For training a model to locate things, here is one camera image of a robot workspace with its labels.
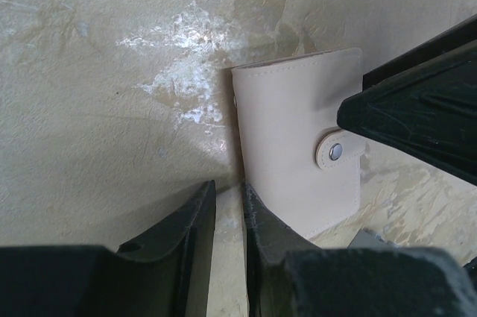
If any grey truss bar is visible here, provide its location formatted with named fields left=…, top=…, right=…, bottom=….
left=348, top=229, right=397, bottom=248

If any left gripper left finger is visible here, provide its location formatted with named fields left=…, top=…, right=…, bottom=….
left=1, top=181, right=216, bottom=316

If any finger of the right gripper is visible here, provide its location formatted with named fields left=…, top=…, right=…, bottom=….
left=363, top=15, right=477, bottom=90
left=337, top=42, right=476, bottom=184

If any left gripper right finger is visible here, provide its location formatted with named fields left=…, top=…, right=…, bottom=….
left=242, top=185, right=476, bottom=316

